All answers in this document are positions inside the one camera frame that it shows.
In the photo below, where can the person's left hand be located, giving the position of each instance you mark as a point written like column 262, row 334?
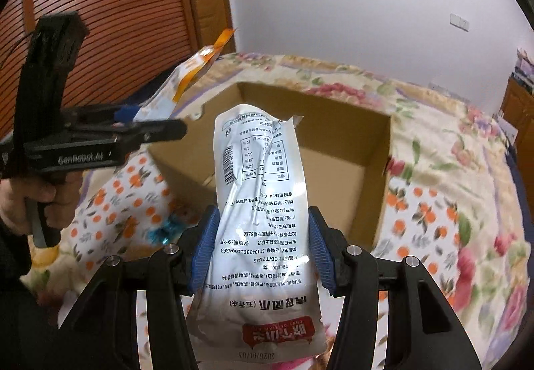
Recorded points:
column 16, row 203

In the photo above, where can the orange fruit print bedsheet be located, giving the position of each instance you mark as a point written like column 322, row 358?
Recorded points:
column 121, row 203

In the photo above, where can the floral blanket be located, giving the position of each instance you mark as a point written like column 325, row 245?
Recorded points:
column 438, row 132

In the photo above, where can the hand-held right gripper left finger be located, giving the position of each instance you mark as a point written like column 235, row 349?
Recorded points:
column 204, row 253

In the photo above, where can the pink snack packet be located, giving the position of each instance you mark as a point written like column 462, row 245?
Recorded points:
column 298, row 365

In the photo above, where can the white wall switch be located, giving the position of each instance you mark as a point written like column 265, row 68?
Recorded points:
column 459, row 22

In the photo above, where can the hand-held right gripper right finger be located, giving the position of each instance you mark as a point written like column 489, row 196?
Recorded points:
column 319, row 253

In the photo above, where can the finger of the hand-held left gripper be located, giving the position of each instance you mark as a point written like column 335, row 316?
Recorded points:
column 125, row 113
column 162, row 130

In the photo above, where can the teal snack packet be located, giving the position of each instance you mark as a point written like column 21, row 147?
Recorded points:
column 167, row 230

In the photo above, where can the white paper sheet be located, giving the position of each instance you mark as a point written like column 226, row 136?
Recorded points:
column 507, row 130

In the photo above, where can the silver snack packet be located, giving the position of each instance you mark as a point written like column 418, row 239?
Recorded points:
column 258, row 207

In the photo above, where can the clutter pile on cabinet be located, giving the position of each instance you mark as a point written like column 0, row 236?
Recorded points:
column 525, row 69

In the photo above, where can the wooden cabinet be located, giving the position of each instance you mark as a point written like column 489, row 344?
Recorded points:
column 521, row 111

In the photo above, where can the cardboard box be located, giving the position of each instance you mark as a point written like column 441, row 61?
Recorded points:
column 333, row 136

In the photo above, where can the orange and white snack packet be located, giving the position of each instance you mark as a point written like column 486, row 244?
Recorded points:
column 183, row 78

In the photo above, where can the person's left forearm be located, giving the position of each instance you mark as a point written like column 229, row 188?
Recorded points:
column 16, row 290

